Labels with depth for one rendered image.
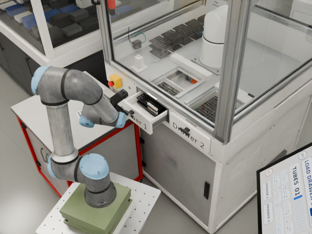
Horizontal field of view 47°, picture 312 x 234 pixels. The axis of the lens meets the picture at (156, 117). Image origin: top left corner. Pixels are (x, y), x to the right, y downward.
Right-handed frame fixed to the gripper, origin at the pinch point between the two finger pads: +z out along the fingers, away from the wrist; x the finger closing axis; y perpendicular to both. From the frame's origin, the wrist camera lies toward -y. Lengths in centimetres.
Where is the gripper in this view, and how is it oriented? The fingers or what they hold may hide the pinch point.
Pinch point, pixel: (127, 113)
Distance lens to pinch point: 202.5
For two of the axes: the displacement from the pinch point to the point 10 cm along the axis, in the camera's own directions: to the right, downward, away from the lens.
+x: 6.7, 4.9, -5.6
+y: -5.9, 8.0, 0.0
